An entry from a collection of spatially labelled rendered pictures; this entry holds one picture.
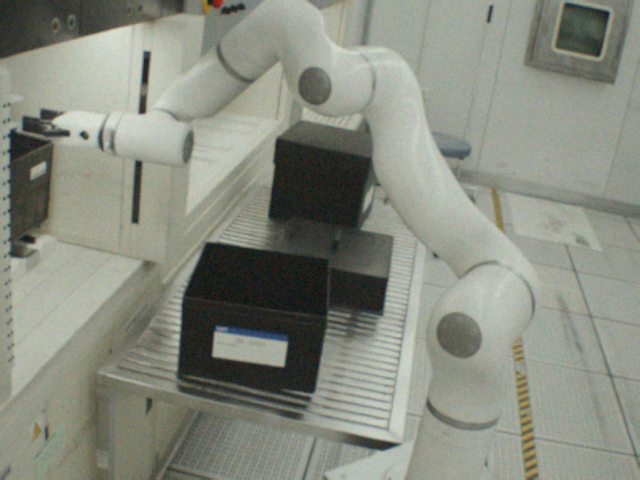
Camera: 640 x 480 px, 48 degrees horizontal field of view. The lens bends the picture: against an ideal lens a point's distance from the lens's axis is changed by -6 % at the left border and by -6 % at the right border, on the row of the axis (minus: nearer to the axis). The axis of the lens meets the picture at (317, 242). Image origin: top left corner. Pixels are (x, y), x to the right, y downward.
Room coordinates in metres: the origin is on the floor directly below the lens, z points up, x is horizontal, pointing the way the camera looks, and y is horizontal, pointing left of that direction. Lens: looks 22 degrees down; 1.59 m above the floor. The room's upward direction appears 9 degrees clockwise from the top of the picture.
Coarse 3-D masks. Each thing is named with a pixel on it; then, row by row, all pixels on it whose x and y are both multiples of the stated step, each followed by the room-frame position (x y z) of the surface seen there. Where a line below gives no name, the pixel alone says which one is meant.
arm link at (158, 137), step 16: (160, 112) 1.36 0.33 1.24; (128, 128) 1.30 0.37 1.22; (144, 128) 1.30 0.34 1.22; (160, 128) 1.31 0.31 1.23; (176, 128) 1.31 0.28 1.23; (192, 128) 1.34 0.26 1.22; (128, 144) 1.30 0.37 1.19; (144, 144) 1.29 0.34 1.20; (160, 144) 1.29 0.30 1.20; (176, 144) 1.29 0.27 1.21; (192, 144) 1.34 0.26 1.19; (144, 160) 1.31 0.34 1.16; (160, 160) 1.30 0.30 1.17; (176, 160) 1.29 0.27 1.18
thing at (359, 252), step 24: (288, 240) 1.76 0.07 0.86; (312, 240) 1.78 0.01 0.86; (336, 240) 1.74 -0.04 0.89; (360, 240) 1.83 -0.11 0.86; (384, 240) 1.86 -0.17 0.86; (336, 264) 1.66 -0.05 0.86; (360, 264) 1.68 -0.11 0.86; (384, 264) 1.70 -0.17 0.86; (336, 288) 1.63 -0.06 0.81; (360, 288) 1.63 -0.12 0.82; (384, 288) 1.62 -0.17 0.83
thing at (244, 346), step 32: (224, 256) 1.51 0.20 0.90; (256, 256) 1.51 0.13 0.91; (288, 256) 1.51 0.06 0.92; (192, 288) 1.35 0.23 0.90; (224, 288) 1.51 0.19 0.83; (256, 288) 1.51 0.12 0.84; (288, 288) 1.51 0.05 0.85; (320, 288) 1.52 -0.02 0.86; (192, 320) 1.24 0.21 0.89; (224, 320) 1.24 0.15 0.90; (256, 320) 1.24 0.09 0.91; (288, 320) 1.24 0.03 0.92; (320, 320) 1.25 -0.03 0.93; (192, 352) 1.24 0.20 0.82; (224, 352) 1.24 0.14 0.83; (256, 352) 1.24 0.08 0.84; (288, 352) 1.24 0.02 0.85; (320, 352) 1.25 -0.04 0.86; (256, 384) 1.24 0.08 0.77; (288, 384) 1.24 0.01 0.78
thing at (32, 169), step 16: (16, 96) 1.43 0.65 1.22; (16, 128) 1.49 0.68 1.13; (16, 144) 1.48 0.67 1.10; (32, 144) 1.48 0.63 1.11; (48, 144) 1.46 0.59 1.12; (16, 160) 1.33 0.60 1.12; (32, 160) 1.39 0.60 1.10; (48, 160) 1.46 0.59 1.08; (16, 176) 1.33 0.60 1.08; (32, 176) 1.39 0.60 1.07; (48, 176) 1.46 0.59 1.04; (16, 192) 1.33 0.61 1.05; (32, 192) 1.40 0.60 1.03; (48, 192) 1.47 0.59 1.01; (16, 208) 1.34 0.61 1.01; (32, 208) 1.40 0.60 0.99; (48, 208) 1.48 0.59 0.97; (16, 224) 1.34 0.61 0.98; (32, 224) 1.41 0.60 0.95; (32, 240) 1.42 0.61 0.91
